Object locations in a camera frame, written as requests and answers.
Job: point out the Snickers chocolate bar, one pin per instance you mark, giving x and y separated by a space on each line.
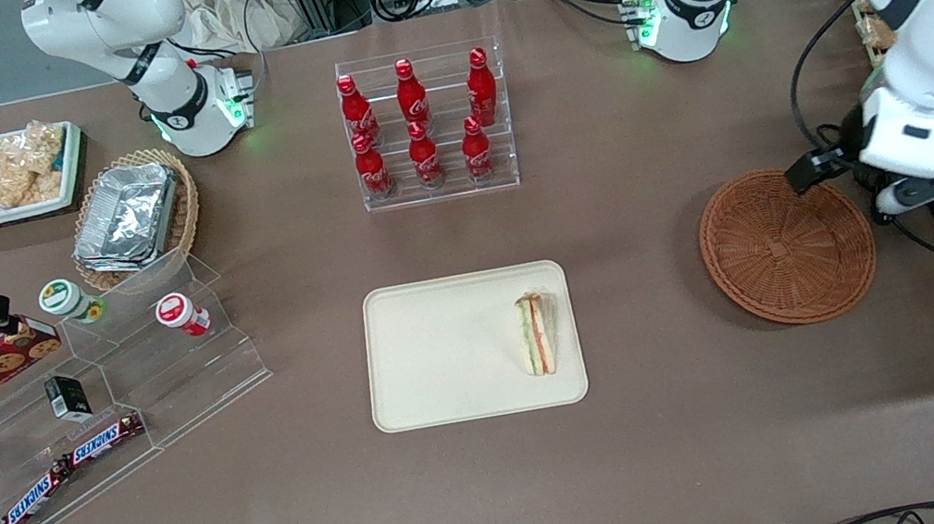
103 439
36 499

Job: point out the red lid snack cup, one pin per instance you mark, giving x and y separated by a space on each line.
177 313

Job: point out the round brown wicker basket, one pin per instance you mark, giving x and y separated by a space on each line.
784 249

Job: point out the clear acrylic stepped display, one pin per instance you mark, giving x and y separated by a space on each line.
195 380

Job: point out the red cola bottle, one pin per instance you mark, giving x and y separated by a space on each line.
356 111
482 91
425 158
373 169
477 153
412 97

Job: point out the clear acrylic bottle rack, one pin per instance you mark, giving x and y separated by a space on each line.
455 189

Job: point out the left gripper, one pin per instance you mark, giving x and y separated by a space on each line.
847 143

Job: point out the green lid snack cup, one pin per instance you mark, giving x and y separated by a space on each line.
63 298

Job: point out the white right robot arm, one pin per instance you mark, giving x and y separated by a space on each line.
110 19

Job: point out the oval light wicker basket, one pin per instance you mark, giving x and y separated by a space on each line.
185 208

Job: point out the stacked foil containers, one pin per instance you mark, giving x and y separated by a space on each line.
127 217

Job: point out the triangle sandwich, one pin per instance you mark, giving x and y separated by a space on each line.
539 335

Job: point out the white rectangular snack bin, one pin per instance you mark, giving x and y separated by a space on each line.
1 216

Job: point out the beige plastic tray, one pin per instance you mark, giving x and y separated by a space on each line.
443 350

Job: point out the clear bag of rice crackers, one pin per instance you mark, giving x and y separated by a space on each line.
878 31
21 168

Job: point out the crumpled beige cloth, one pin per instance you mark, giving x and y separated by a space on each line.
221 10

